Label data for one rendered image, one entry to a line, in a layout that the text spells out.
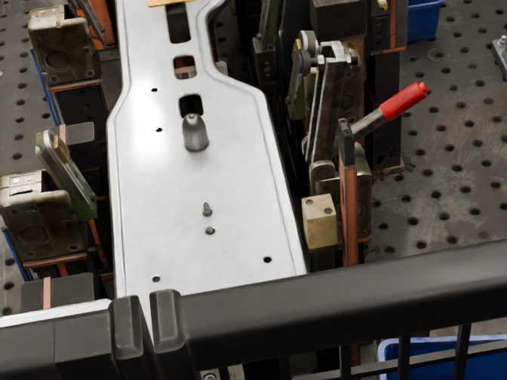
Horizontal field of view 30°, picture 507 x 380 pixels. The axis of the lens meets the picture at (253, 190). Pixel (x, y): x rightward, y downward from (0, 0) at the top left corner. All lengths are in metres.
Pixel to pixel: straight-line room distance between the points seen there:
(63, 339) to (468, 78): 1.47
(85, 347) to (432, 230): 1.18
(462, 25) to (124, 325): 1.59
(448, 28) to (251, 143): 0.76
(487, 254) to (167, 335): 0.13
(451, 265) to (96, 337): 0.14
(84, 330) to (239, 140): 0.88
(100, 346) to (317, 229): 0.71
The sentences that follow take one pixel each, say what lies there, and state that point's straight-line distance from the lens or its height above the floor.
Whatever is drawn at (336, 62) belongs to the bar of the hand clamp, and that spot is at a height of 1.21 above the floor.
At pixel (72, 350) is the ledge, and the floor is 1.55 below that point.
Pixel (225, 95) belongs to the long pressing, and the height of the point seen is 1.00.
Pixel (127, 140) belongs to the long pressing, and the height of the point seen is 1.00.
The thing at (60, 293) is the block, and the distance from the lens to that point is 1.13.
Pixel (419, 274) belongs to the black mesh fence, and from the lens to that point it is 0.37.
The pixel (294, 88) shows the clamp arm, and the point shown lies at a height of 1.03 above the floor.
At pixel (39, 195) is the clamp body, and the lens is 1.15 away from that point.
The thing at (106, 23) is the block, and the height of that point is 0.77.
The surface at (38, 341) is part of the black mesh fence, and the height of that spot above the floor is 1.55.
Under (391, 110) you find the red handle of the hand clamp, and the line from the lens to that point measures 1.07.
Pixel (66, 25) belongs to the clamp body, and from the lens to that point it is 1.42.
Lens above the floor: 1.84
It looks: 46 degrees down
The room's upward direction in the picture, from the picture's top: 8 degrees counter-clockwise
